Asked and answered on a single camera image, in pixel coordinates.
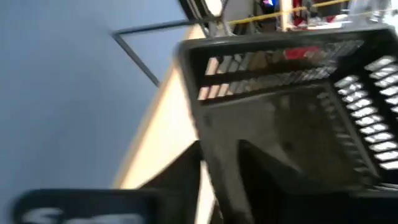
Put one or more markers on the black aluminium table frame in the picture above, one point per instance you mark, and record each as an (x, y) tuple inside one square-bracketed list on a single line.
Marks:
[(199, 12)]

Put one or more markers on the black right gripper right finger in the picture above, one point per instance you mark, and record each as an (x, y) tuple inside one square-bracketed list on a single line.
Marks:
[(295, 205)]

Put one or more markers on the black slotted plastic basket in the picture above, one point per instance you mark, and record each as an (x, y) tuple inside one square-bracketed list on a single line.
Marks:
[(264, 124)]

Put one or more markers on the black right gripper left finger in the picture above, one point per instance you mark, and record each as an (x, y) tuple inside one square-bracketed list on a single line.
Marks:
[(174, 186)]

